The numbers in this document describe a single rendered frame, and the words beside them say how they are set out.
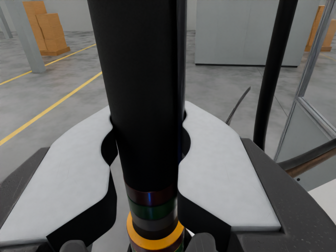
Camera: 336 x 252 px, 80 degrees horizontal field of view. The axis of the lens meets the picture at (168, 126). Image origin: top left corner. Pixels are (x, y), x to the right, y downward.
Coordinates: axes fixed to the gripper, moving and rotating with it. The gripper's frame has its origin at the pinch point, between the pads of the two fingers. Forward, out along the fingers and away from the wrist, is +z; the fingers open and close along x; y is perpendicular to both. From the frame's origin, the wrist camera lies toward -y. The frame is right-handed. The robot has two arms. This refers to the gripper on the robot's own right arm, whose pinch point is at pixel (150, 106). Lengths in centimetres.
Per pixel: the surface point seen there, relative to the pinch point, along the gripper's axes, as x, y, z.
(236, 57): 194, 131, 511
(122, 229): -36, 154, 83
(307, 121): 88, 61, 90
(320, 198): 34.1, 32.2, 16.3
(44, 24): -368, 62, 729
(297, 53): 331, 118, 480
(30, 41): -313, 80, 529
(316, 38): 91, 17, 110
